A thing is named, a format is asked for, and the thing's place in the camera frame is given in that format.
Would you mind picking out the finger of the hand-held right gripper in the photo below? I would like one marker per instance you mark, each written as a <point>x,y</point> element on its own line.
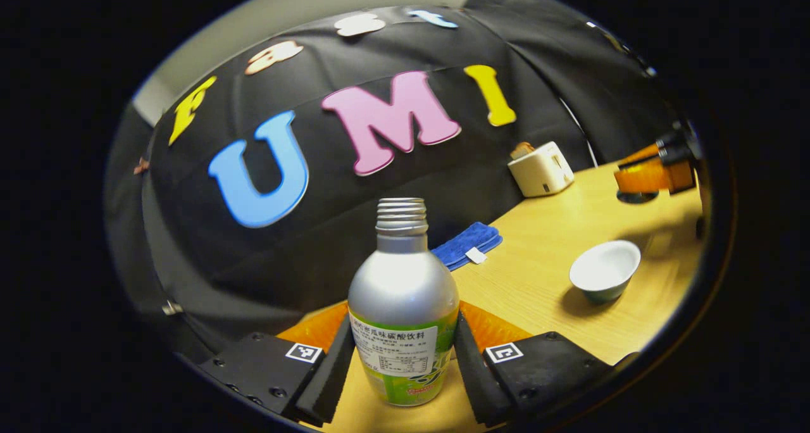
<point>645,178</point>
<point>645,152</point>

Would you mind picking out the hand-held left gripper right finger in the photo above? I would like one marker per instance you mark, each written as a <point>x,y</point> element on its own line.
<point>473,376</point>

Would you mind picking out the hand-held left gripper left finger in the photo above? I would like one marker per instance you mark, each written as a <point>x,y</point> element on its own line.
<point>329,376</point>

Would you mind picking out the teal teacup lid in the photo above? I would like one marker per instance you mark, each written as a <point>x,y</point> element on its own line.
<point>636,197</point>

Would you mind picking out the teal teacup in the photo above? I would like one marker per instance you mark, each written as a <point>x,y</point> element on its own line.
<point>604,271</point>

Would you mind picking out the silver green water bottle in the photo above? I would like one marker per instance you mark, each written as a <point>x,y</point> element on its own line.
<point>402,287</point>

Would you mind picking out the white toaster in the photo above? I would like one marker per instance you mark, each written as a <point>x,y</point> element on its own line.
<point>541,173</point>

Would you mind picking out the toast slice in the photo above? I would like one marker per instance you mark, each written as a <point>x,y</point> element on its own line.
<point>521,149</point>

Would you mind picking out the black backdrop cloth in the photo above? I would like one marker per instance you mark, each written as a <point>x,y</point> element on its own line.
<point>304,249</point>

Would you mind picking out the blue folded towel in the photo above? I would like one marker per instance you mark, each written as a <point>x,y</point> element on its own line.
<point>468,243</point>

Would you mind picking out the metal binder clip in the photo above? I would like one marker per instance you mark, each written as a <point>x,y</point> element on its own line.
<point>171,307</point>

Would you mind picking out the red clip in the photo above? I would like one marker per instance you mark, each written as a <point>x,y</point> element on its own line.
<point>141,166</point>

